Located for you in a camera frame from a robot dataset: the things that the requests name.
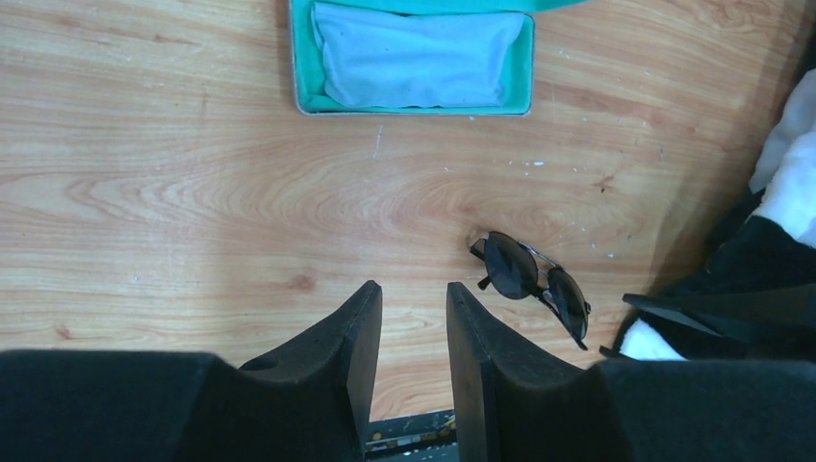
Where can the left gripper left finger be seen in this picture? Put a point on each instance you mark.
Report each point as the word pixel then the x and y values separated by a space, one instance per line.
pixel 306 400

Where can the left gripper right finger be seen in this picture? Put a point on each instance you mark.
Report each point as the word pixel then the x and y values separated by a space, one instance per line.
pixel 514 401

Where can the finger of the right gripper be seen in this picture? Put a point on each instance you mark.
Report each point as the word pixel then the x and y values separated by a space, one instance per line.
pixel 767 317

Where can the black sunglasses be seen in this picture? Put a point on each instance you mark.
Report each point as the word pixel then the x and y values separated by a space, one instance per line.
pixel 517 271

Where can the grey glasses case green lining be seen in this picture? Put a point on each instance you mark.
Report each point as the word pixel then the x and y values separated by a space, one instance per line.
pixel 517 74

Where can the light blue lens cloth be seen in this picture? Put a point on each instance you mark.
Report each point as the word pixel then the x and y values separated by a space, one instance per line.
pixel 386 60

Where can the black white checkered blanket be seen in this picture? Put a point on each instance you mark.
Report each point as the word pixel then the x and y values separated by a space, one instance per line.
pixel 765 243

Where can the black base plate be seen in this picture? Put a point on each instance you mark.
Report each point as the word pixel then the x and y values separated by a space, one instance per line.
pixel 428 437

